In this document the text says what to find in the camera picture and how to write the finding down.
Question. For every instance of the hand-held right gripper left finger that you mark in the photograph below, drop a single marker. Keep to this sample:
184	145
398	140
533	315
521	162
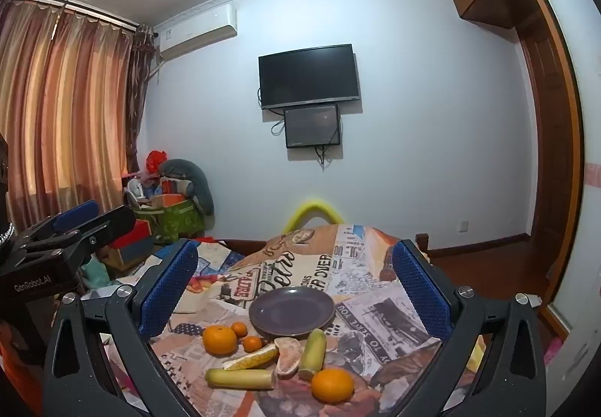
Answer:
169	290

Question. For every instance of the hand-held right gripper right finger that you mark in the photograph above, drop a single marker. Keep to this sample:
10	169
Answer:
420	290

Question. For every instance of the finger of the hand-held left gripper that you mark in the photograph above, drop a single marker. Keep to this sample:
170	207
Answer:
75	214
112	222

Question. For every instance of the large orange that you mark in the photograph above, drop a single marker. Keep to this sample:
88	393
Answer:
332	386
219	340

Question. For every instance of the small tangerine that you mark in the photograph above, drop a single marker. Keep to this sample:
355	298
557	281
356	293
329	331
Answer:
252	343
239	329

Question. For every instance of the pomelo wedge with yellow peel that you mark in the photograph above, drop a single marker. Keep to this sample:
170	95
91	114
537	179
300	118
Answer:
253	358

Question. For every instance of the dark purple plate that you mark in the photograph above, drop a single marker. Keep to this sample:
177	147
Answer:
291	311

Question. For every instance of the peeled pomelo segment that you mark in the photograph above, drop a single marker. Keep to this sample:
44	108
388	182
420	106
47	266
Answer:
287	358

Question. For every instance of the red box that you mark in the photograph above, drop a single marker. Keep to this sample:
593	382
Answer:
134	236

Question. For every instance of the white plastic object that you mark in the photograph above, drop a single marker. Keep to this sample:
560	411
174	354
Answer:
135	190

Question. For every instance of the teal cloth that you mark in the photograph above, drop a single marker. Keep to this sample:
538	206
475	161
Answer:
96	275

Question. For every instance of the orange cardboard box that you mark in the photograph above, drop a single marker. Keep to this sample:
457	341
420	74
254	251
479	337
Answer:
169	200

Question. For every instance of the green patterned box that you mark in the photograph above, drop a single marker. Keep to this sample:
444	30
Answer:
181	219

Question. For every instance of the printed blanket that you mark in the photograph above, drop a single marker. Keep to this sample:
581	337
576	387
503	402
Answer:
357	323

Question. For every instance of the red plastic bag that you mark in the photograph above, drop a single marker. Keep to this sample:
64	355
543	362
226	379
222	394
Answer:
156	161

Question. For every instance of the orange striped curtain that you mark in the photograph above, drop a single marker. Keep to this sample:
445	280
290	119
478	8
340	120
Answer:
61	107

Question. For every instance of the wooden door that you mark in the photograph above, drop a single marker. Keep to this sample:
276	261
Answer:
544	140

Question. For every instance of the white air conditioner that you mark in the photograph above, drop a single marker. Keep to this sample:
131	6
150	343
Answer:
197	34

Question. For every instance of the white wall socket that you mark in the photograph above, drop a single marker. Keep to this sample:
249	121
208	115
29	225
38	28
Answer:
463	227

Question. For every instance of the wooden bed frame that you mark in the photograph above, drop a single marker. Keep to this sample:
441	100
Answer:
244	245

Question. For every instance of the small black wall monitor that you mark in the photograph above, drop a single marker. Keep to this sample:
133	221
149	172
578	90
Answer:
312	126

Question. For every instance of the black wall television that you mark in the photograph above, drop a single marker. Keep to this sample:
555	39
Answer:
309	75

